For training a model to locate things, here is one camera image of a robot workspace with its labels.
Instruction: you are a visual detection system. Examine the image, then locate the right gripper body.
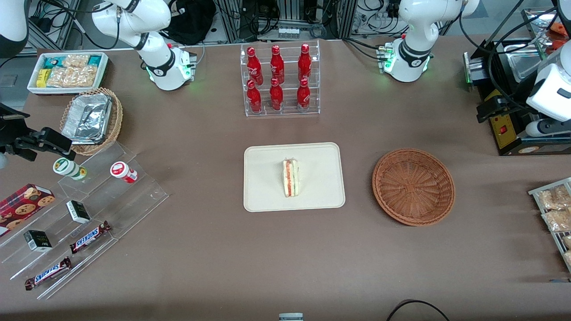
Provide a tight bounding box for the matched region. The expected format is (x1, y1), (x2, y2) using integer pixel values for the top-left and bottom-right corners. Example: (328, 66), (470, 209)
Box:
(0, 103), (32, 148)

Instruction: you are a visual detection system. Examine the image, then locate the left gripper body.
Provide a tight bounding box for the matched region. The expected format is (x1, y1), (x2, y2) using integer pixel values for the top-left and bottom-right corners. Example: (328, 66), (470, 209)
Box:
(526, 44), (571, 121)

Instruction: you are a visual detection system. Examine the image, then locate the triangular sandwich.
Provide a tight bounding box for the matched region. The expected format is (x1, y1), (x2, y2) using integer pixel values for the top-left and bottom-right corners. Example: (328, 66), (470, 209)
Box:
(282, 158), (301, 198)

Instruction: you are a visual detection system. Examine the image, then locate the aluminium foil tray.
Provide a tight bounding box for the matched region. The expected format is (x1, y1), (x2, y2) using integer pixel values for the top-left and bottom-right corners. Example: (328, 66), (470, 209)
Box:
(61, 93), (113, 145)

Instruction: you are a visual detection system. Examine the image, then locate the oval light wicker basket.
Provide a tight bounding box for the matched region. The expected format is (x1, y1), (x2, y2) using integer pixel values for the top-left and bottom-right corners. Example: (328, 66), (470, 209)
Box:
(59, 87), (124, 156)

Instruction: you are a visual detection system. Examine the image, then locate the round brown wicker basket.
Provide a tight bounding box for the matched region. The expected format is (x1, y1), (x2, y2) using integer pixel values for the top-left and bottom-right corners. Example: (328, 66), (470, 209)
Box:
(372, 148), (456, 226)

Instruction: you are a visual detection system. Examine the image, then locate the tray of wrapped snacks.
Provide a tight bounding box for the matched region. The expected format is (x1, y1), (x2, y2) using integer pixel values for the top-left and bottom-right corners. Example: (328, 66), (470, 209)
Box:
(528, 177), (571, 273)

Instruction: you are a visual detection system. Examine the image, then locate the cream rectangular tray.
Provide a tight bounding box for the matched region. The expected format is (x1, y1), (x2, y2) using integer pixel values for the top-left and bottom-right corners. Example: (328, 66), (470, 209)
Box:
(243, 142), (346, 213)

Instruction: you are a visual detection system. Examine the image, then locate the green capped yogurt bottle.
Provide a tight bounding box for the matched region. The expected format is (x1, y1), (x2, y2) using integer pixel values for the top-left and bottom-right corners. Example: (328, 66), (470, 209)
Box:
(53, 157), (88, 181)

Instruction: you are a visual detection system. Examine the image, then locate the black food warmer appliance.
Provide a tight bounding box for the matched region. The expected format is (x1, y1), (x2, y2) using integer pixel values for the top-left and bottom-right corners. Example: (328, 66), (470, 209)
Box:
(463, 7), (571, 156)

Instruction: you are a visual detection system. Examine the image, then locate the stainless steel pan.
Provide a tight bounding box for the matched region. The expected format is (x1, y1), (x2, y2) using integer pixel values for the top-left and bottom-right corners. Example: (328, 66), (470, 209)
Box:
(505, 53), (544, 82)

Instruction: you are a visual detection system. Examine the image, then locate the silver metal side box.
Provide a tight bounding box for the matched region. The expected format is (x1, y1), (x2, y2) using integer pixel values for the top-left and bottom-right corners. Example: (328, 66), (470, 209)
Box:
(463, 51), (488, 88)

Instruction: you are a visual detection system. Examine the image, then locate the white rectangular snack bin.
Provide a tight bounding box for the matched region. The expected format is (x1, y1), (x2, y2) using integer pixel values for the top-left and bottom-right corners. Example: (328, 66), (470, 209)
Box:
(27, 52), (110, 96)

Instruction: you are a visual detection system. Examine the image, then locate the red tartan cookie box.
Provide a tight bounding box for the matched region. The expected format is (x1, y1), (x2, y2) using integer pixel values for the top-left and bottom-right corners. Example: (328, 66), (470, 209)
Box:
(0, 183), (56, 238)

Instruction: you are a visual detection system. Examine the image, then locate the large clear cracker bag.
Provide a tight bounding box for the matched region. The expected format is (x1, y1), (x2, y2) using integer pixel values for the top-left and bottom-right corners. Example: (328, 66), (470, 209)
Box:
(46, 66), (97, 89)

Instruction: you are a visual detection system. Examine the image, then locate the red capped yogurt bottle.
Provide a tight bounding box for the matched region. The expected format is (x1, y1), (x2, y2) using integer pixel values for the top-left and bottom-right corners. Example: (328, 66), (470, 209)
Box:
(110, 161), (138, 184)

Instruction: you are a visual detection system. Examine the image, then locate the small black box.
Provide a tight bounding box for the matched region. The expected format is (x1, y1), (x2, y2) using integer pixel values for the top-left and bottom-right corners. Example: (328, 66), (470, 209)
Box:
(23, 230), (53, 253)
(66, 200), (91, 224)

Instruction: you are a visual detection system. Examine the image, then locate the small clear cracker bag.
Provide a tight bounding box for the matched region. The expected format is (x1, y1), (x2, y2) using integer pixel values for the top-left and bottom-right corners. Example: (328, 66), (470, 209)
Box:
(62, 54), (90, 69)

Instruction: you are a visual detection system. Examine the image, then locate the clear acrylic step display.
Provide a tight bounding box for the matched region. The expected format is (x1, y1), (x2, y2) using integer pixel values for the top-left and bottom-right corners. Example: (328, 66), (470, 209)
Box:
(0, 142), (170, 300)

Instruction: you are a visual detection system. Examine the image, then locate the brown Snickers bar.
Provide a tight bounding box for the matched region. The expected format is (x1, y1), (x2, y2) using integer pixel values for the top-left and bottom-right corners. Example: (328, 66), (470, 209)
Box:
(24, 256), (73, 291)
(69, 220), (112, 255)

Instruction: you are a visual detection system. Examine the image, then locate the red soda bottle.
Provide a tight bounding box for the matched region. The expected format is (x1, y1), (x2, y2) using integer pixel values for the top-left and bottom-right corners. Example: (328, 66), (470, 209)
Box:
(246, 79), (263, 114)
(296, 78), (311, 112)
(269, 77), (284, 111)
(247, 46), (264, 86)
(269, 45), (285, 85)
(298, 43), (312, 83)

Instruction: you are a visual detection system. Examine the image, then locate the black bag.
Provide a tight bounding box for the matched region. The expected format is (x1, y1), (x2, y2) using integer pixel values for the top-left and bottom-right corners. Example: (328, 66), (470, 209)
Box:
(166, 0), (217, 45)

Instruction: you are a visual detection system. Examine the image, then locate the clear acrylic bottle rack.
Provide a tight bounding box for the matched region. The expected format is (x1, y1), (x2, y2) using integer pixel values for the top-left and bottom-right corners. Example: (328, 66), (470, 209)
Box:
(240, 40), (321, 117)

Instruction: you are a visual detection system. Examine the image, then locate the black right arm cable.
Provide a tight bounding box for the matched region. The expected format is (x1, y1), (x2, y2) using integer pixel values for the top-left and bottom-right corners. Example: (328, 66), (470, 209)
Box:
(67, 0), (122, 50)

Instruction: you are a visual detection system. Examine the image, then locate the black looped cable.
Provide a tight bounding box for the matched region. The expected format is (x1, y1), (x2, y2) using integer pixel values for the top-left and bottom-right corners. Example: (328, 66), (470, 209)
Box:
(386, 300), (451, 321)

